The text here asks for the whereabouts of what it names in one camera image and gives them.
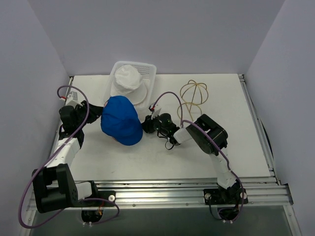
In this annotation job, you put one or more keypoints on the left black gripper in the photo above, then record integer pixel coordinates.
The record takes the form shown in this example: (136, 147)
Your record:
(91, 112)

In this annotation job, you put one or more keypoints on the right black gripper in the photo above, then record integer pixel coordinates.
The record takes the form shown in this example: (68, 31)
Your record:
(148, 126)

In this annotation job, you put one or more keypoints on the blue baseball cap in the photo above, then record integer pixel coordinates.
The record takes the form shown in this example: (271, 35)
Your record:
(120, 120)

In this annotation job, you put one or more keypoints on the white bucket hat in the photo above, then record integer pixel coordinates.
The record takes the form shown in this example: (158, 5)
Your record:
(128, 82)

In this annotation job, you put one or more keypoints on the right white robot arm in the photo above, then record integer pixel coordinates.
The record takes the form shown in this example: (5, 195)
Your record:
(207, 134)

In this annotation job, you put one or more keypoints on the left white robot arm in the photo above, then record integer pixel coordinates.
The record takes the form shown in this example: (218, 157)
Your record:
(54, 187)

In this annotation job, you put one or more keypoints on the white plastic basket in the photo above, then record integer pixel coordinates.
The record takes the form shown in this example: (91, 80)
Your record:
(148, 72)

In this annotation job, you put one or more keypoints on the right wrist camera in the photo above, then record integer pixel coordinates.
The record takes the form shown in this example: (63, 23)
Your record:
(155, 110)

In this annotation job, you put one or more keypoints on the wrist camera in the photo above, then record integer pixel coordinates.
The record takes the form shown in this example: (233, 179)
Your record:
(155, 110)
(71, 100)

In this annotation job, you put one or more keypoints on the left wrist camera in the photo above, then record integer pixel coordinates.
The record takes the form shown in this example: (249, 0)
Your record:
(71, 100)

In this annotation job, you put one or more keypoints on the gold wire hat stand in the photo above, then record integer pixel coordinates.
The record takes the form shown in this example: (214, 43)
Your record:
(193, 94)

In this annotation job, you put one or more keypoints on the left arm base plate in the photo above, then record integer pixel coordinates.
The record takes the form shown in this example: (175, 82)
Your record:
(109, 195)

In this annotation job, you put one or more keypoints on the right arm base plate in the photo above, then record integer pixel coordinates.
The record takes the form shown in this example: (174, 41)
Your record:
(221, 196)

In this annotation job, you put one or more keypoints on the aluminium mounting rail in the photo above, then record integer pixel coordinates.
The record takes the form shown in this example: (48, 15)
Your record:
(183, 193)

